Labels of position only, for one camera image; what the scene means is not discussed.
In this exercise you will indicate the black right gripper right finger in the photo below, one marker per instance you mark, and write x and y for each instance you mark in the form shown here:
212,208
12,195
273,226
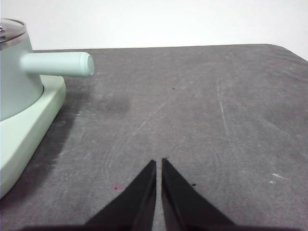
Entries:
185,209

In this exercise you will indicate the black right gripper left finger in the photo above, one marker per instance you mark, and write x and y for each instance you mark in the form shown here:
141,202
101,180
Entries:
134,209

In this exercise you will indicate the mint green steamer pot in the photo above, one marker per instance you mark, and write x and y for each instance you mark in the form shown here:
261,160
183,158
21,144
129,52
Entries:
14,84

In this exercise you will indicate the mint green breakfast machine base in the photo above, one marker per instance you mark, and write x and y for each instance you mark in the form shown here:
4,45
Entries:
24,134

